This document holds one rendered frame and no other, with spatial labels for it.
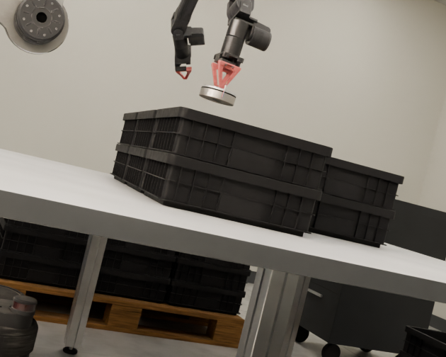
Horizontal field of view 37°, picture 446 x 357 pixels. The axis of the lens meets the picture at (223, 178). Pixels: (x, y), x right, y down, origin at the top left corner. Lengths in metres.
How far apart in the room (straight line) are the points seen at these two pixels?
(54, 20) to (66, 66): 2.90
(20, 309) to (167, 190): 0.66
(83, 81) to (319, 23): 2.02
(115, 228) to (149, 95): 4.13
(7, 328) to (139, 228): 0.99
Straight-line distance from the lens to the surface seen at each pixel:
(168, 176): 1.55
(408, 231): 3.66
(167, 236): 1.10
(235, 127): 1.57
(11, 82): 5.00
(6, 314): 2.01
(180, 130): 1.55
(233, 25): 1.97
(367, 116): 6.01
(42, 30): 2.16
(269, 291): 1.25
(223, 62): 1.92
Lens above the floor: 0.80
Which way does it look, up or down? level
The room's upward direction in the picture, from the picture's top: 14 degrees clockwise
